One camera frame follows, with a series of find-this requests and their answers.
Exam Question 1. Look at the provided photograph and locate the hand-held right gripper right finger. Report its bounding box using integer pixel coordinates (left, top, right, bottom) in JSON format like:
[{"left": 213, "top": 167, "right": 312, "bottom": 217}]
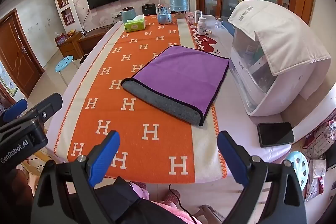
[{"left": 217, "top": 131, "right": 307, "bottom": 224}]

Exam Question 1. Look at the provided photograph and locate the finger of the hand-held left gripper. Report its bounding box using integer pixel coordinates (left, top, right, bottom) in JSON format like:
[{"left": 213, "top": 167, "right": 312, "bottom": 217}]
[
  {"left": 3, "top": 98, "right": 28, "bottom": 121},
  {"left": 16, "top": 93, "right": 63, "bottom": 126}
]

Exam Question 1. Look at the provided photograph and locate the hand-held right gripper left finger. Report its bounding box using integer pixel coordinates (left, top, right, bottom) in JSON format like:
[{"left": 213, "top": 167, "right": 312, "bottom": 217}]
[{"left": 31, "top": 131, "right": 121, "bottom": 224}]

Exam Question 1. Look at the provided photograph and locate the purple and grey towel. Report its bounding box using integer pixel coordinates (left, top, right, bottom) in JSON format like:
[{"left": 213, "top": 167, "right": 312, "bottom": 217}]
[{"left": 121, "top": 46, "right": 230, "bottom": 127}]

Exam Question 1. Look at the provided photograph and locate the blue round stool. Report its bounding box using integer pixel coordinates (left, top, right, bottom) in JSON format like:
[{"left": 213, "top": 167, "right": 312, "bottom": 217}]
[{"left": 55, "top": 55, "right": 79, "bottom": 87}]

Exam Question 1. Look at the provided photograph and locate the black smartphone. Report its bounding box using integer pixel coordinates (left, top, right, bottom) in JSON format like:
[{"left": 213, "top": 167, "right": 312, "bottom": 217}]
[{"left": 257, "top": 122, "right": 295, "bottom": 148}]

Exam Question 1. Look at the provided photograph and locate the brown wooden door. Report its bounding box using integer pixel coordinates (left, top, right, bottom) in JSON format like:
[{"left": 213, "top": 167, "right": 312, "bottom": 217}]
[{"left": 0, "top": 9, "right": 45, "bottom": 98}]

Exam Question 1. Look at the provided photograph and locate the light blue heart stool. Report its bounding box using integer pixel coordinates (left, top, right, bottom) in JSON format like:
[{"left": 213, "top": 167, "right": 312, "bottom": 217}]
[{"left": 285, "top": 151, "right": 310, "bottom": 193}]

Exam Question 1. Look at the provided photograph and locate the orange patterned blanket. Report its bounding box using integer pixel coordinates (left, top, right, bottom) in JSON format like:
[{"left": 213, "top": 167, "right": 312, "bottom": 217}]
[{"left": 54, "top": 15, "right": 228, "bottom": 179}]

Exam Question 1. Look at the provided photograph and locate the wooden tv cabinet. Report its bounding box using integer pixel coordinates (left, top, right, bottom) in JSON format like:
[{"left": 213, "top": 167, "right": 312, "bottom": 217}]
[{"left": 56, "top": 28, "right": 111, "bottom": 60}]

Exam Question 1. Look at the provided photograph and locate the person's pink clothing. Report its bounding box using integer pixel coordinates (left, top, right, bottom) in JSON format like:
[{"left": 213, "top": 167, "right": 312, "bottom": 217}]
[{"left": 94, "top": 176, "right": 210, "bottom": 224}]

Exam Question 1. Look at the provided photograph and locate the pile of plastic packets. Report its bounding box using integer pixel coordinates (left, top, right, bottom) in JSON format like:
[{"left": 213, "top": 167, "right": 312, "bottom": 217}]
[{"left": 302, "top": 119, "right": 336, "bottom": 201}]

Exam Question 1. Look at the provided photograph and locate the white countertop appliance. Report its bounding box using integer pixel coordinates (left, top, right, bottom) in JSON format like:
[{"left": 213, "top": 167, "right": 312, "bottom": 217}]
[{"left": 229, "top": 0, "right": 332, "bottom": 117}]

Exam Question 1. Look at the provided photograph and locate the green tissue box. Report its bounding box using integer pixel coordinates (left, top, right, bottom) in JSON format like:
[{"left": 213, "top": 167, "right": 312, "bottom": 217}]
[{"left": 124, "top": 19, "right": 146, "bottom": 33}]

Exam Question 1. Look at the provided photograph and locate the light blue electric kettle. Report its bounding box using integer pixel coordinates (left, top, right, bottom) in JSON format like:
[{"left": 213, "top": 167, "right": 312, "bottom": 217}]
[{"left": 121, "top": 7, "right": 137, "bottom": 23}]

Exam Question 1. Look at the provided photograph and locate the white cloth cover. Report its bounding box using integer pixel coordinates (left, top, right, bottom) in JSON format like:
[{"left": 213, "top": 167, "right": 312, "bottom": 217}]
[{"left": 227, "top": 0, "right": 332, "bottom": 76}]

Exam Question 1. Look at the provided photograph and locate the white pill bottle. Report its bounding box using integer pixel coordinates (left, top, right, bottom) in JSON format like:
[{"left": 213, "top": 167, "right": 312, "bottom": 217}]
[{"left": 197, "top": 17, "right": 208, "bottom": 36}]

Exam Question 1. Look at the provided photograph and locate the black small appliance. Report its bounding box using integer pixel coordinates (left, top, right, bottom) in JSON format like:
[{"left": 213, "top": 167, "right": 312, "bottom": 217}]
[{"left": 142, "top": 4, "right": 157, "bottom": 16}]

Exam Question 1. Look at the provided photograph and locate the black cable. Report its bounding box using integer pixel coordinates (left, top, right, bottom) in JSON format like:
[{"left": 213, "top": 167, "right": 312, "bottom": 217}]
[{"left": 168, "top": 183, "right": 208, "bottom": 224}]

